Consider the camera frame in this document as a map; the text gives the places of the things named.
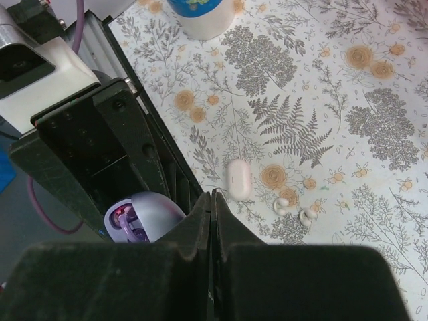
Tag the white earbud charging case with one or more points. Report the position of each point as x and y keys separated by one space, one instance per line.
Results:
x=239 y=184

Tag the purple metallic earbud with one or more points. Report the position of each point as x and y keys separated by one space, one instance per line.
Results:
x=126 y=218

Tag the blue wrapped tissue roll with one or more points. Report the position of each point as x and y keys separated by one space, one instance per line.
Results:
x=203 y=20

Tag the white earbud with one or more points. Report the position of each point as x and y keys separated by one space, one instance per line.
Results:
x=280 y=206
x=306 y=216

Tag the floral patterned table mat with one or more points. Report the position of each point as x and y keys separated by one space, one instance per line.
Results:
x=326 y=100

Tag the lavender earbud charging case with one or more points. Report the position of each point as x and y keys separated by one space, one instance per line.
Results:
x=157 y=213

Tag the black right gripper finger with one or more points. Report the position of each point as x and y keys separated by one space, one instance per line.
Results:
x=152 y=160
x=70 y=143
x=256 y=281
x=164 y=280

